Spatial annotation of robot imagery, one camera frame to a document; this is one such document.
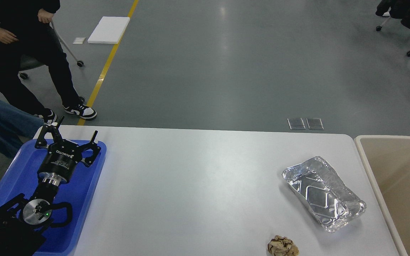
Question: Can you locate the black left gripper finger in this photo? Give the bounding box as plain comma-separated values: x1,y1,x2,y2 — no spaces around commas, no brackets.
74,131,101,168
35,116,67,149

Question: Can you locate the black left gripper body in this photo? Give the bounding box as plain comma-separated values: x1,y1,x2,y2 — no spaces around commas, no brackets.
37,139,86,185

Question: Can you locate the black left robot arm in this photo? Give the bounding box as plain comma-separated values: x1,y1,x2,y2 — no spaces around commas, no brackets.
0,121,107,256

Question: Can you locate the person in blue jeans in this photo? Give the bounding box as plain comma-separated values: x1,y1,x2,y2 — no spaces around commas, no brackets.
0,100,44,159

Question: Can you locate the blue plastic tray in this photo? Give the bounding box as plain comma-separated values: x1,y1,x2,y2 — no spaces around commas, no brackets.
0,139,107,256

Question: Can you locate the grey office chair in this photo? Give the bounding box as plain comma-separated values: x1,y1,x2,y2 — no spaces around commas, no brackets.
18,21,84,80

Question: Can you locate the small white floor card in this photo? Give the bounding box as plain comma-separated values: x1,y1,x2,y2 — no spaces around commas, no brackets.
73,37,86,44

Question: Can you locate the seated person in black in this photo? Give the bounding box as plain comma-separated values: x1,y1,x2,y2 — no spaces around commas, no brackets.
0,0,97,123

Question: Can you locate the white foam board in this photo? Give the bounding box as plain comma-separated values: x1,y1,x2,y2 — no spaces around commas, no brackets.
87,16,130,45

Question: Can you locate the clear floor plate left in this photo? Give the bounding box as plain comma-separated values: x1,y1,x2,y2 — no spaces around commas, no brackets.
287,118,306,130

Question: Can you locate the clear floor plate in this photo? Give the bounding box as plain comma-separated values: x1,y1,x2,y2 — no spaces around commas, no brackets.
306,118,324,130
287,118,306,130

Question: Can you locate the crumpled brown paper ball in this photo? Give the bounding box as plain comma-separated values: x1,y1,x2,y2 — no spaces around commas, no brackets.
267,235,299,256

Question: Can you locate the clear floor plate right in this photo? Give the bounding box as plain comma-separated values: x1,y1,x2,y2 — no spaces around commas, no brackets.
306,118,324,130

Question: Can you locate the aluminium foil tray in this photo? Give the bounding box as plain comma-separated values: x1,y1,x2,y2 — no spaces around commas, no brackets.
282,156,367,233

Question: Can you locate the beige plastic bin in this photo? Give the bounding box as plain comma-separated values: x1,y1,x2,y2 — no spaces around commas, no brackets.
354,135,410,256

